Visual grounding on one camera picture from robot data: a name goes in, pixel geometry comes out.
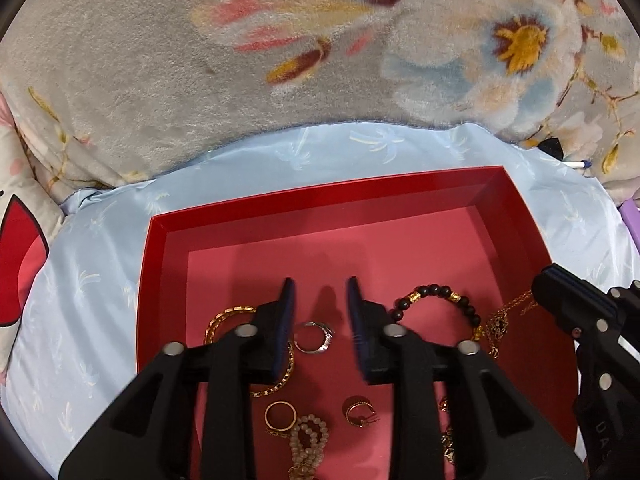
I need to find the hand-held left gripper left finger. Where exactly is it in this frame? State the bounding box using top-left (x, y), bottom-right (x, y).
top-left (59, 276), bottom-right (297, 480)

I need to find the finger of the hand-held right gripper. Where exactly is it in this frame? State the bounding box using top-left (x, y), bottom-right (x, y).
top-left (551, 263), bottom-right (640, 332)
top-left (531, 272), bottom-right (622, 362)

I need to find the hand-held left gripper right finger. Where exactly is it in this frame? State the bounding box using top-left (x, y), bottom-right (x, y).
top-left (347, 276), bottom-right (586, 480)

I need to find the silver ring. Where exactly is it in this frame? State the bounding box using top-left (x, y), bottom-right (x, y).
top-left (293, 320), bottom-right (335, 355)

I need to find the gold hoop earring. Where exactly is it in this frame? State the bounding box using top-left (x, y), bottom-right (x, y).
top-left (343, 395), bottom-right (381, 428)

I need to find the red cardboard box tray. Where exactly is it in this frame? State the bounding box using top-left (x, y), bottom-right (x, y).
top-left (135, 165), bottom-right (587, 480)

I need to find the gold ring with red stone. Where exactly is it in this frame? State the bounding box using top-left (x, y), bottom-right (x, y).
top-left (264, 400), bottom-right (298, 437)

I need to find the pearl bracelet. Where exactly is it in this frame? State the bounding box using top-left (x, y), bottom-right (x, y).
top-left (287, 413), bottom-right (330, 480)

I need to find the thick gold chain bracelet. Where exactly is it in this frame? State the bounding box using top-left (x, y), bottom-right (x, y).
top-left (440, 425), bottom-right (458, 467)

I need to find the purple plastic object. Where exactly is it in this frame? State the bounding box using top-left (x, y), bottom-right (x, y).
top-left (620, 199), bottom-right (640, 252)

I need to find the light blue printed cloth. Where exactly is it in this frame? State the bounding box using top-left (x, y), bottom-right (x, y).
top-left (9, 122), bottom-right (637, 467)

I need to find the cartoon print pillow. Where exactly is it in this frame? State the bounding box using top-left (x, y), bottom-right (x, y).
top-left (0, 92), bottom-right (66, 386)

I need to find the grey floral blanket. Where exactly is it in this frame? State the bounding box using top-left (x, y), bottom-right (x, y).
top-left (0, 0), bottom-right (640, 206)

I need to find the gold flat chain bracelet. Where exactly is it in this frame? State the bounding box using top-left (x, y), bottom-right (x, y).
top-left (204, 304), bottom-right (297, 399)

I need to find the dark bead bracelet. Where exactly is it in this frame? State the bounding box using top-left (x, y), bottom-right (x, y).
top-left (390, 284), bottom-right (482, 333)

